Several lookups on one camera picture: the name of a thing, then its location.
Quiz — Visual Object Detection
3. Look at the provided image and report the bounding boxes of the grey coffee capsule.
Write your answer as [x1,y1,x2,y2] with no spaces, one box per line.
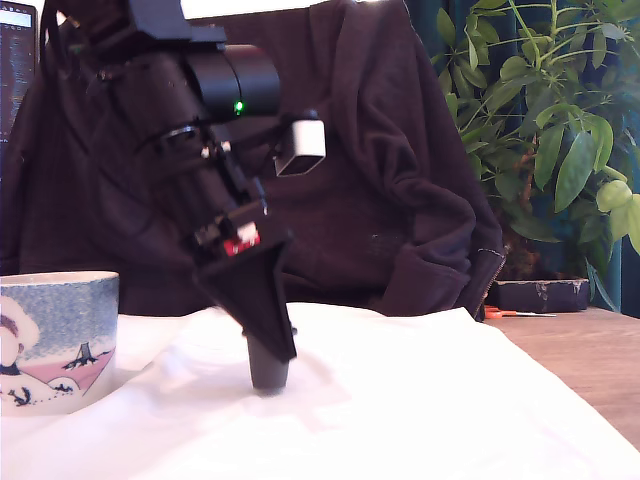
[247,333,292,398]

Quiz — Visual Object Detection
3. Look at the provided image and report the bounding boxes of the blue illustrated coffee cup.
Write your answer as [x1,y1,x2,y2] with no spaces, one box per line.
[0,270,121,418]

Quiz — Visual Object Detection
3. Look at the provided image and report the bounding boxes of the dark draped sweater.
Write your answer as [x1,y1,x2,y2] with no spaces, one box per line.
[0,0,507,323]

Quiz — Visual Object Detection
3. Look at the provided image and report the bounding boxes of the white table cloth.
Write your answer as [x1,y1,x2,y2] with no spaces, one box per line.
[0,301,640,480]

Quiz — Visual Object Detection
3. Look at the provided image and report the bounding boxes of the computer monitor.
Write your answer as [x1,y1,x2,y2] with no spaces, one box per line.
[0,1,41,147]

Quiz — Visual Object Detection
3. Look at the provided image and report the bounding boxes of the dark rectangular planter box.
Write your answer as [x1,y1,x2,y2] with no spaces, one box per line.
[486,277,592,315]

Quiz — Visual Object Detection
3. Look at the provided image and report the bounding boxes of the green leafy houseplant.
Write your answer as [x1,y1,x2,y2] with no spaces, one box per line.
[431,0,640,312]

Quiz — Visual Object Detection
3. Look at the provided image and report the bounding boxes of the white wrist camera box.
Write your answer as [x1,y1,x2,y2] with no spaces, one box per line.
[222,110,328,179]

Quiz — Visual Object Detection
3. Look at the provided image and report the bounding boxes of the orange handled scissors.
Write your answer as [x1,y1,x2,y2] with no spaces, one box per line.
[483,305,558,322]

